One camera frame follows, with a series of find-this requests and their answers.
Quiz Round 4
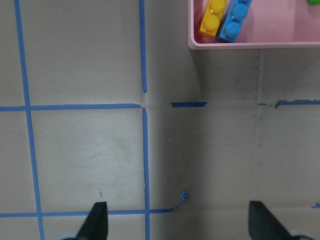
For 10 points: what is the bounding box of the green toy block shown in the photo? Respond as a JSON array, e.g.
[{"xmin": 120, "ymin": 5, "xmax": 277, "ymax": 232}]
[{"xmin": 308, "ymin": 0, "xmax": 320, "ymax": 6}]

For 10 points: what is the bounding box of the blue toy block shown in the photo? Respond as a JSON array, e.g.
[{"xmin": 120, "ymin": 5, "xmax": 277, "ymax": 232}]
[{"xmin": 215, "ymin": 0, "xmax": 252, "ymax": 43}]

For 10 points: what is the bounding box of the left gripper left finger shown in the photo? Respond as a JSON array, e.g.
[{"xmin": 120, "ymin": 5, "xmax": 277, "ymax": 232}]
[{"xmin": 74, "ymin": 202, "xmax": 109, "ymax": 240}]

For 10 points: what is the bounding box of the pink plastic box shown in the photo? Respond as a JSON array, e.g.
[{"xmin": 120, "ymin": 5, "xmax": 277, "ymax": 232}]
[{"xmin": 188, "ymin": 0, "xmax": 320, "ymax": 50}]

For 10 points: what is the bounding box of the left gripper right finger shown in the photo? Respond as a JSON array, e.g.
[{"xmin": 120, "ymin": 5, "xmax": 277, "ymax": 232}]
[{"xmin": 248, "ymin": 201, "xmax": 292, "ymax": 240}]

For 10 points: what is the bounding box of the yellow toy block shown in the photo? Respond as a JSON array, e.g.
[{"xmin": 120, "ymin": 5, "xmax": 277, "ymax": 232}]
[{"xmin": 199, "ymin": 0, "xmax": 227, "ymax": 39}]

